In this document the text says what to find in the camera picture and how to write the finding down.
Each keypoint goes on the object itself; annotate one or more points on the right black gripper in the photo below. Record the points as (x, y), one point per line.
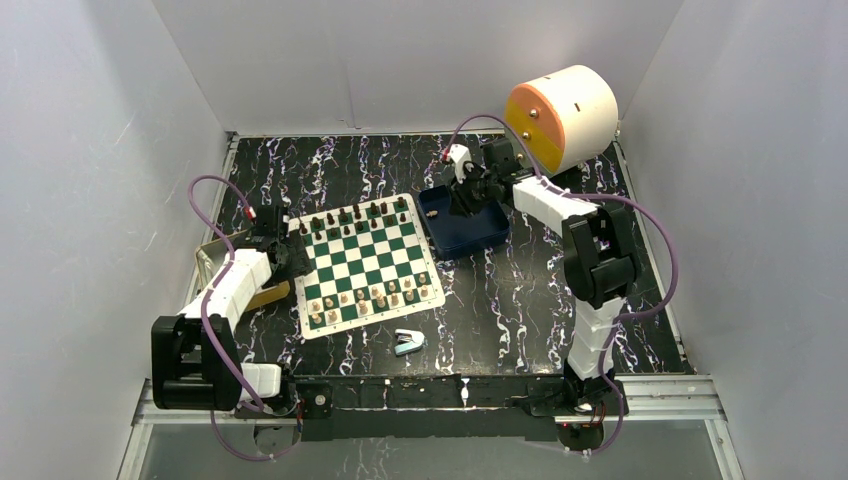
(460, 203)

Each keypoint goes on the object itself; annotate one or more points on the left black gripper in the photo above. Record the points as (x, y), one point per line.
(298, 266)

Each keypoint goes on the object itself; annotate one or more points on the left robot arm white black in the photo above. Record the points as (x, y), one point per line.
(195, 362)

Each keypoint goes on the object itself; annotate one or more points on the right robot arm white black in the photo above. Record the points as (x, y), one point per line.
(599, 259)

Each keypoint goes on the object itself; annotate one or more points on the green white chess board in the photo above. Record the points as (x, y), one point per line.
(347, 264)

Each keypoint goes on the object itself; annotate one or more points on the dark chess pieces row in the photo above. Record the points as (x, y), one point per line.
(379, 220)

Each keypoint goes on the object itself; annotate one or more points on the blue tray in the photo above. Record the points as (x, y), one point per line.
(453, 235)

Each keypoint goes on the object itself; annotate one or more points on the gold metal tin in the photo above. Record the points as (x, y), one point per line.
(210, 257)

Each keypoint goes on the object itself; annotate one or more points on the white cylindrical drawer cabinet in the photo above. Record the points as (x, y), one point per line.
(564, 118)

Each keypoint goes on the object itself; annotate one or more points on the small light blue stapler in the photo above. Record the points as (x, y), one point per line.
(408, 341)

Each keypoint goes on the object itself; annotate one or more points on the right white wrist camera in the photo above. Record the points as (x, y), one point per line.
(458, 156)

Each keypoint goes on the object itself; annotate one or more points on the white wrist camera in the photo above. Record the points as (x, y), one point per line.
(262, 232)
(458, 156)

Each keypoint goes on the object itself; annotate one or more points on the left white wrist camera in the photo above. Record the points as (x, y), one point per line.
(262, 232)

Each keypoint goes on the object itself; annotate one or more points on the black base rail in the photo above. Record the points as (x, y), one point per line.
(536, 407)

